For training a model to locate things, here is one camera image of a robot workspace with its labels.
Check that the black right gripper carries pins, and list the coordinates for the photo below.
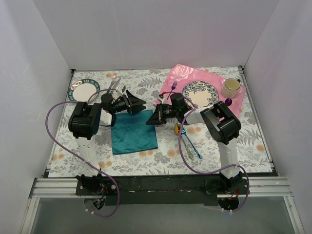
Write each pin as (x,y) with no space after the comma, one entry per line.
(160,114)

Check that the green rimmed white plate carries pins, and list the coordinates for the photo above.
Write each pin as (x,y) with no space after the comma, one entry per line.
(84,90)

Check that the cream ceramic mug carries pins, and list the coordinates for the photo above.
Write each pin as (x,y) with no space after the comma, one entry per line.
(232,88)

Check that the purple metallic spoon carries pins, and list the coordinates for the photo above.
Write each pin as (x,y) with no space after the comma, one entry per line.
(228,101)

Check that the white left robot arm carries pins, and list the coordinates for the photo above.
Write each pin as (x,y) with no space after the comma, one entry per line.
(84,124)

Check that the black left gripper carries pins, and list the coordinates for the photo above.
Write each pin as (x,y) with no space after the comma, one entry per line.
(129,103)

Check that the green handled fork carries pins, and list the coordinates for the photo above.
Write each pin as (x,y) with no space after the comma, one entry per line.
(114,79)

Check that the iridescent gold spoon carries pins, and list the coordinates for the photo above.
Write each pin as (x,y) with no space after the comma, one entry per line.
(176,130)

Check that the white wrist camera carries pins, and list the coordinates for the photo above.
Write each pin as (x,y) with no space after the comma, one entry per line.
(162,99)
(120,89)

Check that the teal cloth napkin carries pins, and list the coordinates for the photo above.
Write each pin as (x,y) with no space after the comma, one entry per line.
(130,134)

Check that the pink floral placemat cloth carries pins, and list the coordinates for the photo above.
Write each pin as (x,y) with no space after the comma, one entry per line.
(215,76)

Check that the purple metallic fork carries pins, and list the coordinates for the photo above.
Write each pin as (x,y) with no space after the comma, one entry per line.
(172,88)

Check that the iridescent blue fork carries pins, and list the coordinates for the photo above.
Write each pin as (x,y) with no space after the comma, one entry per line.
(196,151)

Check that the green handled knife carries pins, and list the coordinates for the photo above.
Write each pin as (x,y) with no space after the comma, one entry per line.
(114,86)

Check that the blue floral white plate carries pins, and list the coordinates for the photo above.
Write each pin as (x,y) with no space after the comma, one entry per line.
(200,93)

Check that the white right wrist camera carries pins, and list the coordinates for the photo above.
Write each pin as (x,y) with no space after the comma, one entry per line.
(162,99)

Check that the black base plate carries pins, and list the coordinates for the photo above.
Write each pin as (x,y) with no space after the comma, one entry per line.
(162,189)

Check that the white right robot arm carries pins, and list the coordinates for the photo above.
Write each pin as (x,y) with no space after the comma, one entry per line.
(223,126)

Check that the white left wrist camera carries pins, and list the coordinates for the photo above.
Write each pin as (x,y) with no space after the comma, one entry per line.
(120,89)

